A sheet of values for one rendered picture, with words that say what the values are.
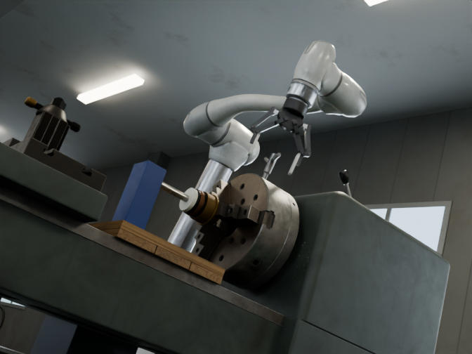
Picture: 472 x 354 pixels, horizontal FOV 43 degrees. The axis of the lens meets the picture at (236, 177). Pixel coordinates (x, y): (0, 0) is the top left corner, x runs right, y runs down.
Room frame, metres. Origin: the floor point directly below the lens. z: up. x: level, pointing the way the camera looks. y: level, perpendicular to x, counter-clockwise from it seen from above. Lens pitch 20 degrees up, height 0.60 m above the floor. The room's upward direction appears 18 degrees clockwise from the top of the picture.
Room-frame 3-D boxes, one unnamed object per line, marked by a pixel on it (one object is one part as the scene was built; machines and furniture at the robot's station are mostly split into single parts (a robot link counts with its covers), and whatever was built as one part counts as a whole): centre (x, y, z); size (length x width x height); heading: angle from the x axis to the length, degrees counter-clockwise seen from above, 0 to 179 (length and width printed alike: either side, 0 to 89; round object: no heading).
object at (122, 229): (1.53, 0.18, 0.89); 0.36 x 0.30 x 0.04; 33
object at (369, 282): (1.92, -0.39, 1.06); 0.59 x 0.48 x 0.39; 123
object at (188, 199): (1.55, 0.15, 1.08); 0.13 x 0.07 x 0.07; 123
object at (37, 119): (1.42, 0.48, 1.07); 0.07 x 0.07 x 0.10; 33
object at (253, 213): (1.57, -0.05, 1.08); 0.12 x 0.11 x 0.05; 33
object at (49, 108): (1.43, 0.49, 1.14); 0.08 x 0.08 x 0.03
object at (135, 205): (1.50, 0.22, 1.00); 0.08 x 0.06 x 0.23; 33
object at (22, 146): (1.37, 0.45, 0.95); 0.43 x 0.18 x 0.04; 33
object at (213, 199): (1.60, 0.06, 1.08); 0.09 x 0.09 x 0.09; 33
